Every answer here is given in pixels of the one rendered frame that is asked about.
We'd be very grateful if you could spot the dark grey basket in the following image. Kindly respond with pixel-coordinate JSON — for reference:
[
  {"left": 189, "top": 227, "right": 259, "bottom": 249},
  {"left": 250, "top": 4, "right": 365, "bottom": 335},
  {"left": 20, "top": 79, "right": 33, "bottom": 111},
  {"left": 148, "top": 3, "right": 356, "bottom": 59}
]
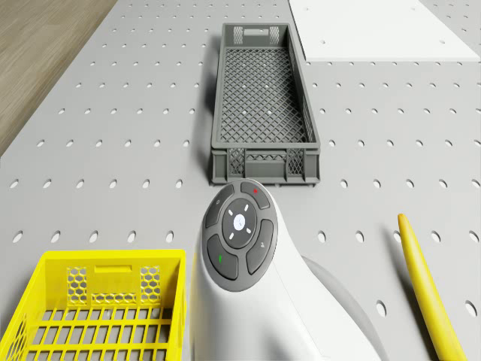
[{"left": 208, "top": 23, "right": 322, "bottom": 188}]

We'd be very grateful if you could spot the yellow basket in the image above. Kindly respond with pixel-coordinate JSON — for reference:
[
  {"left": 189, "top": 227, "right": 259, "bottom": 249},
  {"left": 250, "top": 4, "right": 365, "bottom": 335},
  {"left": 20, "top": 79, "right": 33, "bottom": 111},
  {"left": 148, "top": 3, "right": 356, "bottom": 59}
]
[{"left": 0, "top": 249, "right": 188, "bottom": 361}]

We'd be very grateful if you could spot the white board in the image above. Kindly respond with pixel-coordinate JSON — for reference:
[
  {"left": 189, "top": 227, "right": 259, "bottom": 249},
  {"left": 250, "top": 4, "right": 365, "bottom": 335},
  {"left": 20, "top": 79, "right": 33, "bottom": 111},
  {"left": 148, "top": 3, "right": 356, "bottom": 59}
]
[{"left": 288, "top": 0, "right": 481, "bottom": 63}]

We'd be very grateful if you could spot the banana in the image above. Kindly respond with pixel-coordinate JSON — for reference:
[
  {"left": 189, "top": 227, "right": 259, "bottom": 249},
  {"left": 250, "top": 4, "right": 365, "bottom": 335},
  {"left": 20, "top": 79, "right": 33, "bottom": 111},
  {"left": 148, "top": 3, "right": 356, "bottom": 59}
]
[{"left": 397, "top": 213, "right": 469, "bottom": 361}]

